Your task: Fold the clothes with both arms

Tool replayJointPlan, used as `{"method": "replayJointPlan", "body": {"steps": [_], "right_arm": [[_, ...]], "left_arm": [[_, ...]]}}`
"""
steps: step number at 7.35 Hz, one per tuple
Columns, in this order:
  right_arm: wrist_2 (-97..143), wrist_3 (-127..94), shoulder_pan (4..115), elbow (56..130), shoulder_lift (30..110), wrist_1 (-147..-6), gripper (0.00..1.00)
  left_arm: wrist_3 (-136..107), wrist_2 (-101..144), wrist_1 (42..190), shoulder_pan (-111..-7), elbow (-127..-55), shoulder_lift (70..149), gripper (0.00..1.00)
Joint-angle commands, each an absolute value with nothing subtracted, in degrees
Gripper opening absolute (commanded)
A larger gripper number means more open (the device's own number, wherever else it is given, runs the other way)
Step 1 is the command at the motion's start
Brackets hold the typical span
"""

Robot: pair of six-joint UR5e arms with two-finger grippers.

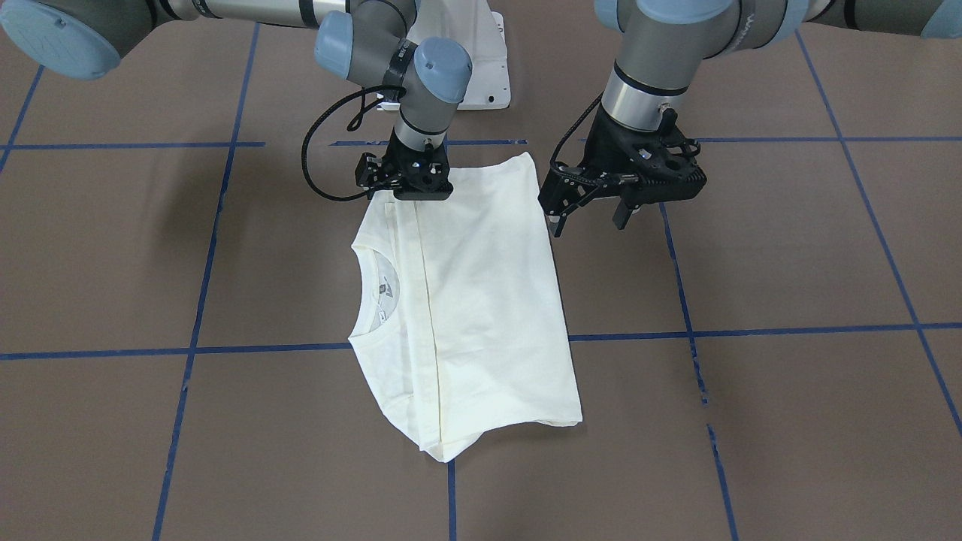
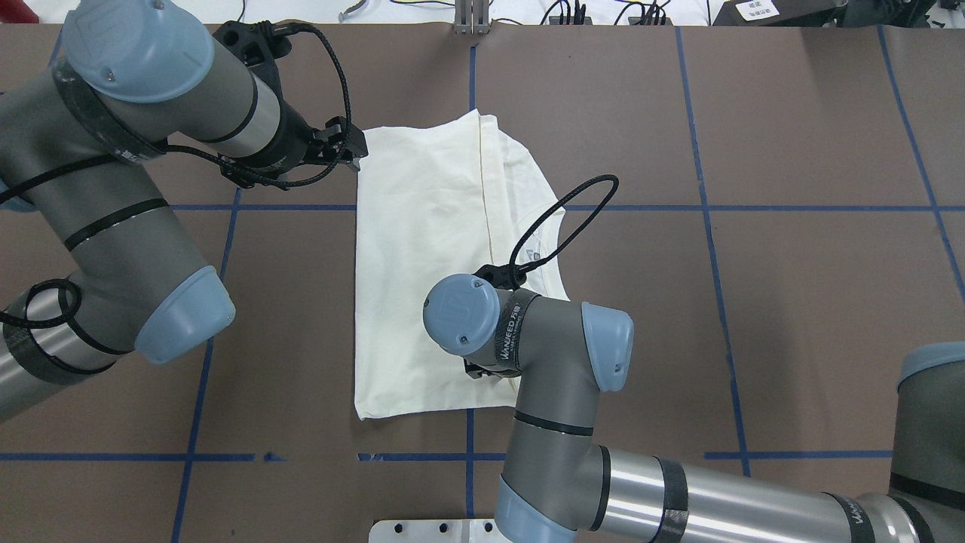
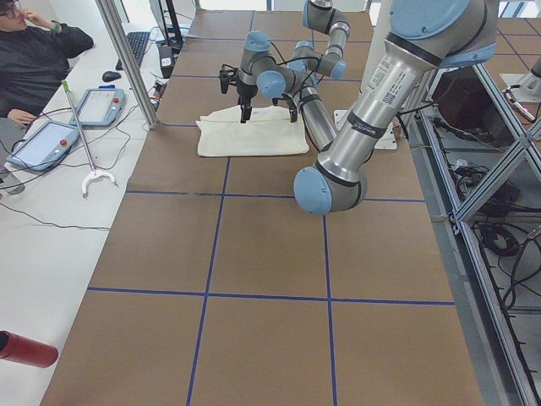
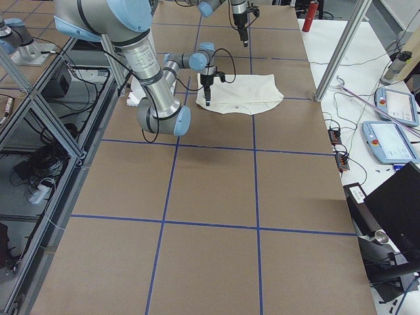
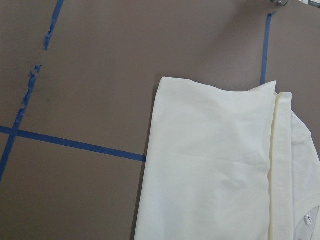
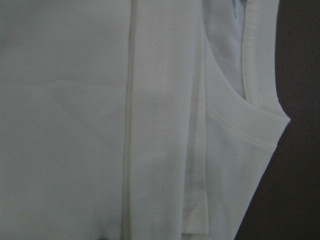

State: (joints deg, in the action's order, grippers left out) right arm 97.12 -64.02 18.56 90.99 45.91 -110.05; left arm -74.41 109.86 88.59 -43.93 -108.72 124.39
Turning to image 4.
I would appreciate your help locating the black relay box far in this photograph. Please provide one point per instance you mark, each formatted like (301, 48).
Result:
(334, 136)

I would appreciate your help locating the cream long-sleeve cat shirt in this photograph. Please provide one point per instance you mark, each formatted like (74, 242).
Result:
(242, 94)

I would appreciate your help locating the aluminium frame post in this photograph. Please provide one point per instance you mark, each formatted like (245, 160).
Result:
(344, 42)

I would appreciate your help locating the black relay box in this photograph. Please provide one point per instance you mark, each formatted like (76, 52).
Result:
(342, 159)
(334, 136)

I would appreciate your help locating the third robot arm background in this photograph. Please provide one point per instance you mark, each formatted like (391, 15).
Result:
(17, 41)

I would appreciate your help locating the red cylinder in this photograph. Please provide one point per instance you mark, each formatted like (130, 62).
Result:
(310, 15)

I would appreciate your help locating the far blue teach pendant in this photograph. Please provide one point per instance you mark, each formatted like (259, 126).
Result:
(399, 105)

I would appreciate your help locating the blue teach pendant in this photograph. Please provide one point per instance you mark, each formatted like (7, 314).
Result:
(388, 143)
(399, 105)

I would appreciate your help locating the black relay box near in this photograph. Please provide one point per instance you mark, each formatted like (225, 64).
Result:
(342, 159)

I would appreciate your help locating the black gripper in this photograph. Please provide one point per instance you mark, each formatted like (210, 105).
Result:
(239, 19)
(207, 80)

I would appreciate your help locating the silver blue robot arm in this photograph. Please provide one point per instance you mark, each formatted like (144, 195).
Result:
(209, 7)
(127, 24)

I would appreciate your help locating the near blue teach pendant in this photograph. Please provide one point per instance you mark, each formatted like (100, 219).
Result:
(388, 143)

